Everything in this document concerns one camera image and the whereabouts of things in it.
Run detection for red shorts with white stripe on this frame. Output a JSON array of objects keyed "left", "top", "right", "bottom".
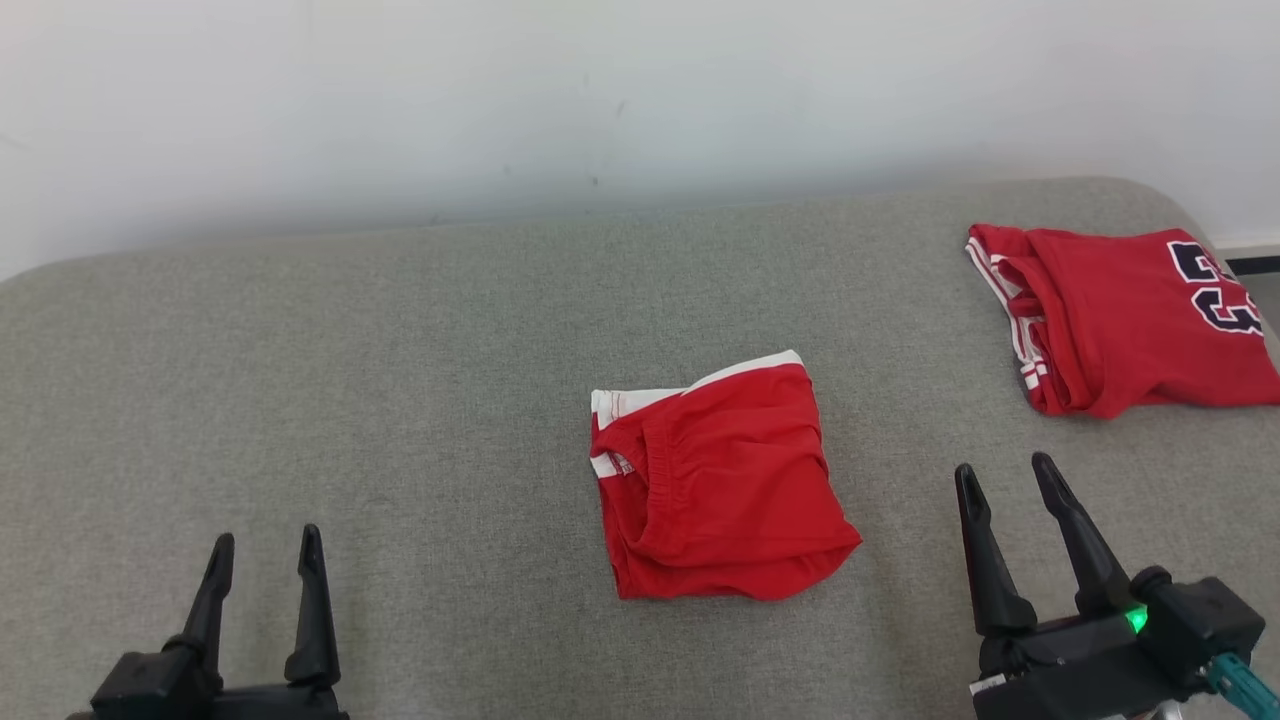
[{"left": 589, "top": 350, "right": 863, "bottom": 602}]

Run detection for teal-plug right camera cable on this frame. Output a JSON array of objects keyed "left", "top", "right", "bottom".
[{"left": 1205, "top": 652, "right": 1280, "bottom": 720}]

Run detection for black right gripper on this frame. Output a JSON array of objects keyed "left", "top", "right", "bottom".
[{"left": 954, "top": 452, "right": 1196, "bottom": 720}]

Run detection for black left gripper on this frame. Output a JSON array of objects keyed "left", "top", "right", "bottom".
[{"left": 163, "top": 525, "right": 352, "bottom": 720}]

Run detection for red and white jersey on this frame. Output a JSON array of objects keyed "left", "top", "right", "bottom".
[{"left": 965, "top": 223, "right": 1280, "bottom": 420}]

